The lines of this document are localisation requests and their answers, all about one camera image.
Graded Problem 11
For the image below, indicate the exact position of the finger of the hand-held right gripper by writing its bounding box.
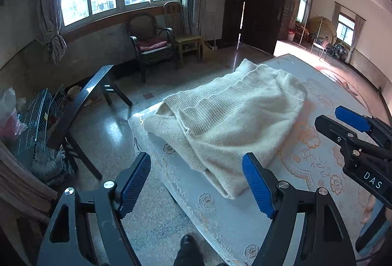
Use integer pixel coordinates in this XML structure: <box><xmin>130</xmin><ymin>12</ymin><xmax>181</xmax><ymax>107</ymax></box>
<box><xmin>314</xmin><ymin>114</ymin><xmax>392</xmax><ymax>163</ymax></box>
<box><xmin>334</xmin><ymin>106</ymin><xmax>392</xmax><ymax>151</ymax></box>

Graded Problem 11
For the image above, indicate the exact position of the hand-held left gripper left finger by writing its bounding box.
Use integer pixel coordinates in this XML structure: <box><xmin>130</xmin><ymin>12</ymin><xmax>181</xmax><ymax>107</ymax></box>
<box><xmin>37</xmin><ymin>151</ymin><xmax>152</xmax><ymax>266</ymax></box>

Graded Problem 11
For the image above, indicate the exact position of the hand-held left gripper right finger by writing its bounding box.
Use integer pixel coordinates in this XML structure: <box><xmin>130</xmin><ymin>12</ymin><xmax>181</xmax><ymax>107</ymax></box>
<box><xmin>242</xmin><ymin>152</ymin><xmax>357</xmax><ymax>266</ymax></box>

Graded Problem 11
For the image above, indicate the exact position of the cream knit sweater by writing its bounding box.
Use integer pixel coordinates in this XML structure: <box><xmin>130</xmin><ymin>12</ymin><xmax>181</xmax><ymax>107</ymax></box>
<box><xmin>143</xmin><ymin>58</ymin><xmax>307</xmax><ymax>200</ymax></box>

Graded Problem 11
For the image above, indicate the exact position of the person's right hand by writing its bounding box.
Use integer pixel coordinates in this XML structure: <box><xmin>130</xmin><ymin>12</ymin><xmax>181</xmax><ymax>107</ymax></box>
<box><xmin>361</xmin><ymin>196</ymin><xmax>380</xmax><ymax>225</ymax></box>

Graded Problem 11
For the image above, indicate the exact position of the floral lace tablecloth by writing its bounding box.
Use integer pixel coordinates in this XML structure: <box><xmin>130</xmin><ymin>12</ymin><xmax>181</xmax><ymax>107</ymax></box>
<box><xmin>128</xmin><ymin>53</ymin><xmax>392</xmax><ymax>266</ymax></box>

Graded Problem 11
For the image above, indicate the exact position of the dark bicycle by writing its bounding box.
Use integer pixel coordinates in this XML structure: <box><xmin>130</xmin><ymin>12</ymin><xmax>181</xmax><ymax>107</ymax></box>
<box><xmin>325</xmin><ymin>36</ymin><xmax>353</xmax><ymax>58</ymax></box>

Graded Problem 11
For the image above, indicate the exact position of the person's black shoe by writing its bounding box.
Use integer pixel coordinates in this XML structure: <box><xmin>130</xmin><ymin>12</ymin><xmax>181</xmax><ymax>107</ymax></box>
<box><xmin>173</xmin><ymin>234</ymin><xmax>206</xmax><ymax>266</ymax></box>

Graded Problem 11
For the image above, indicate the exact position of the round bamboo tray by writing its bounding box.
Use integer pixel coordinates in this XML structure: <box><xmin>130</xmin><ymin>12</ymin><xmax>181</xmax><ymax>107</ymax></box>
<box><xmin>306</xmin><ymin>16</ymin><xmax>337</xmax><ymax>46</ymax></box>

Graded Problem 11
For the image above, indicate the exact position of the dark wooden bench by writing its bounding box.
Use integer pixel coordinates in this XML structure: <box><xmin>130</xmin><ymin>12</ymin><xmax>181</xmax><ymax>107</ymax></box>
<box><xmin>46</xmin><ymin>64</ymin><xmax>134</xmax><ymax>181</ymax></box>

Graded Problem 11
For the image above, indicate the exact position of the light rattan chair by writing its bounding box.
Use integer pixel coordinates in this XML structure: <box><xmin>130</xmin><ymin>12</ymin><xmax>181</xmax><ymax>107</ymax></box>
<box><xmin>294</xmin><ymin>22</ymin><xmax>310</xmax><ymax>40</ymax></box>

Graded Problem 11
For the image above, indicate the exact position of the brown cloth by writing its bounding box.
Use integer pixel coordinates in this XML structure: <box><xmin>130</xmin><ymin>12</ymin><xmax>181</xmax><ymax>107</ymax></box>
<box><xmin>0</xmin><ymin>143</ymin><xmax>59</xmax><ymax>224</ymax></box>

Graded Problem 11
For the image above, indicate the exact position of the pink plastic bag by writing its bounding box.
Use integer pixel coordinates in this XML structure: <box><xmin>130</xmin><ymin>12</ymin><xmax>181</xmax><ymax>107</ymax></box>
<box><xmin>0</xmin><ymin>87</ymin><xmax>28</xmax><ymax>144</ymax></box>

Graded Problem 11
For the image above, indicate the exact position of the red seat cushion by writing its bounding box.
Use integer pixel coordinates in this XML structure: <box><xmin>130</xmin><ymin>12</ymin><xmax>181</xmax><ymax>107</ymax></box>
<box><xmin>137</xmin><ymin>37</ymin><xmax>170</xmax><ymax>53</ymax></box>

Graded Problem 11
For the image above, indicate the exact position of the dark wooden double door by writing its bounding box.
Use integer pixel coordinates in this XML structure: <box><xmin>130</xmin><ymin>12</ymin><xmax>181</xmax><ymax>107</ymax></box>
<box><xmin>222</xmin><ymin>0</ymin><xmax>291</xmax><ymax>55</ymax></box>

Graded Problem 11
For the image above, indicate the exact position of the yellow wooden chair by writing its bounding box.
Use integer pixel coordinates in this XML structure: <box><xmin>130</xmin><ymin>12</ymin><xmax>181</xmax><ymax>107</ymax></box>
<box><xmin>163</xmin><ymin>1</ymin><xmax>204</xmax><ymax>67</ymax></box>

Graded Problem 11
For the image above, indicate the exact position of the dark rattan armchair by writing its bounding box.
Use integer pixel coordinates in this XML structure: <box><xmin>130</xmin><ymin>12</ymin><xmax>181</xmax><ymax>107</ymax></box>
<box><xmin>126</xmin><ymin>12</ymin><xmax>178</xmax><ymax>83</ymax></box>

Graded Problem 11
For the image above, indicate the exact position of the tied grey curtain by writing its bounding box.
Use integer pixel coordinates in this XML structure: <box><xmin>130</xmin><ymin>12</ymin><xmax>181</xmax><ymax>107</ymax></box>
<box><xmin>35</xmin><ymin>0</ymin><xmax>69</xmax><ymax>66</ymax></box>

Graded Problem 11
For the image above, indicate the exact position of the metal frame chair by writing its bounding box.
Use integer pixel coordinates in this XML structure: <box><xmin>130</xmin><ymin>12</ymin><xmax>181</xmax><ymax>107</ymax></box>
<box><xmin>312</xmin><ymin>36</ymin><xmax>333</xmax><ymax>61</ymax></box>

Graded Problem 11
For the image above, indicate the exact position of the wire cage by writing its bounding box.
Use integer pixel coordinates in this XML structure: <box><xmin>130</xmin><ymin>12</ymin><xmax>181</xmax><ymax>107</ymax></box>
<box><xmin>17</xmin><ymin>85</ymin><xmax>77</xmax><ymax>184</ymax></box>

